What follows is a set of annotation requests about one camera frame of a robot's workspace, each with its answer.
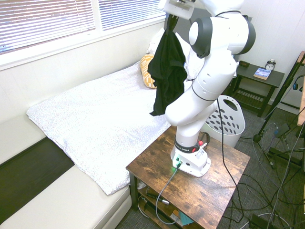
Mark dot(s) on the blue paperback book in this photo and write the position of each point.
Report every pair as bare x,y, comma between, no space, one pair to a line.
262,73

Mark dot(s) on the white perforated laundry basket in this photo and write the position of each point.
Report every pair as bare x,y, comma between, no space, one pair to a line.
228,124

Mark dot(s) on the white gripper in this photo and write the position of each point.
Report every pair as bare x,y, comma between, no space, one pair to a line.
178,9

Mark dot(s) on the black power adapter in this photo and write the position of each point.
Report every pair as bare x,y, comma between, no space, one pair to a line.
259,221

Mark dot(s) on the teal cloth on shelf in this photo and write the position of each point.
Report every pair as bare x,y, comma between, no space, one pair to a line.
185,219

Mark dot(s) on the black slatted nightstand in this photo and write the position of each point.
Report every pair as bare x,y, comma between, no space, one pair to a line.
262,83

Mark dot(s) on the white dotted duvet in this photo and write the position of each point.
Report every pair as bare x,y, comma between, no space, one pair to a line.
100,119

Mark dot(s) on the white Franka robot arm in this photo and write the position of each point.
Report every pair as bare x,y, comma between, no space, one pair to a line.
214,71

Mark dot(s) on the white mattress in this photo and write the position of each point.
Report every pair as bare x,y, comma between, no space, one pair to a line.
59,205

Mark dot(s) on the black tripod stand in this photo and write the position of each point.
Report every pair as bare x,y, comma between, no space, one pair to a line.
276,102

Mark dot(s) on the black and red base connector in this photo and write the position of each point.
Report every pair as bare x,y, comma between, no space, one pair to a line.
203,140

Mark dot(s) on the small dark box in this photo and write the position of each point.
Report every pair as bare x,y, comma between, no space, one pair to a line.
244,63

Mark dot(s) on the black garment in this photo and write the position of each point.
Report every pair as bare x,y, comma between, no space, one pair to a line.
166,71

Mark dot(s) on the narrow white window blind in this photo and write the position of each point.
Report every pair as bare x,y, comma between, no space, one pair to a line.
128,12

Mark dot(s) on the black twin-bell alarm clock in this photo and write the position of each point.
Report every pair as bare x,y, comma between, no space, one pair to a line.
270,65

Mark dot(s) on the yellow patterned pillow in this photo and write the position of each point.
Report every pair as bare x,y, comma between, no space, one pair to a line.
148,71

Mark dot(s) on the blue headphones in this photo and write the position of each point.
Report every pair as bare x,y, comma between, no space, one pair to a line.
296,84

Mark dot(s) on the rustic wooden robot table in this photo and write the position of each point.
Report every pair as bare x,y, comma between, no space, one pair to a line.
202,195

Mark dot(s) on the light wooden desk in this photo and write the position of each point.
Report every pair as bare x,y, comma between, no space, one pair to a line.
302,95

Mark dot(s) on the wide white window blind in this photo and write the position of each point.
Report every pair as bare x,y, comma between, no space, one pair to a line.
43,21

